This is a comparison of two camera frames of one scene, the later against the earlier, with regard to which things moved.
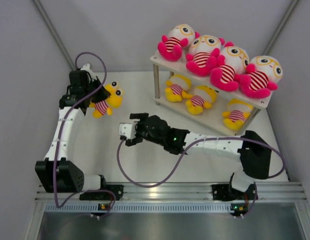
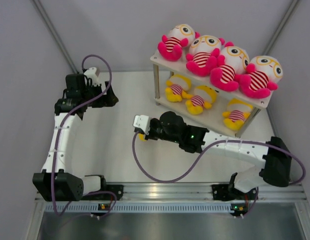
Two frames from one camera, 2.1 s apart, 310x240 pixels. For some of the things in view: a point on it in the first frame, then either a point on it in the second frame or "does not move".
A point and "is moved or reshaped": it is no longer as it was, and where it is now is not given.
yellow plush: (203, 96) does not move
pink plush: (231, 62) does not move
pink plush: (204, 52) does not move
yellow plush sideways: (106, 106) is moved or reshaped
